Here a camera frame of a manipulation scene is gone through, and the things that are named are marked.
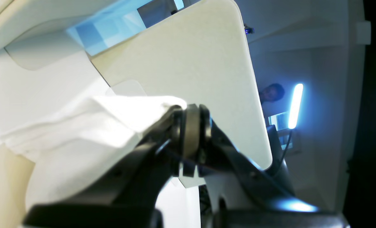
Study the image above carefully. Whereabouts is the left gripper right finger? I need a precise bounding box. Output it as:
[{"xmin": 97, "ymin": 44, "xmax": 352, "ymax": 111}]
[{"xmin": 199, "ymin": 105, "xmax": 350, "ymax": 228}]

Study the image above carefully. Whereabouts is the person in background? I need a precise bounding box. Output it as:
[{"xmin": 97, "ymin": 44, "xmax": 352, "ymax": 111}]
[{"xmin": 259, "ymin": 83, "xmax": 285, "ymax": 105}]

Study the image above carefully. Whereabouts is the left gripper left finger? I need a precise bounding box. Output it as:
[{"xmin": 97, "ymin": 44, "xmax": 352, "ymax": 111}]
[{"xmin": 22, "ymin": 105, "xmax": 183, "ymax": 228}]

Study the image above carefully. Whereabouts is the bright tube lamp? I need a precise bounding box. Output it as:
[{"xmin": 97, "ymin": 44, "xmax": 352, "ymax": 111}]
[{"xmin": 288, "ymin": 83, "xmax": 303, "ymax": 129}]

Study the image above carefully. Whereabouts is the white printed t-shirt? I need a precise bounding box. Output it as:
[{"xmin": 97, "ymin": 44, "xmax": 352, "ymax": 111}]
[{"xmin": 0, "ymin": 96, "xmax": 187, "ymax": 213}]

